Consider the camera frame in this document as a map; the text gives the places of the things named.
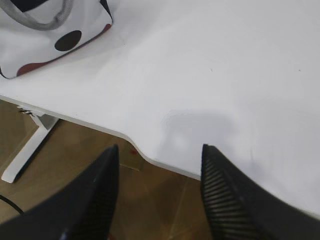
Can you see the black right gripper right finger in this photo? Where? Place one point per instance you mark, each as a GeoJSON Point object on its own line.
{"type": "Point", "coordinates": [237, 208]}

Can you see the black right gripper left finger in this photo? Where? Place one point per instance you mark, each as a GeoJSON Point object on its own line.
{"type": "Point", "coordinates": [82, 210]}

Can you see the navy blue lunch bag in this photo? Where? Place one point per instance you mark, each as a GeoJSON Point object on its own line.
{"type": "Point", "coordinates": [34, 33]}

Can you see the white table leg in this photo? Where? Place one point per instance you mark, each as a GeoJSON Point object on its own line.
{"type": "Point", "coordinates": [45, 124]}

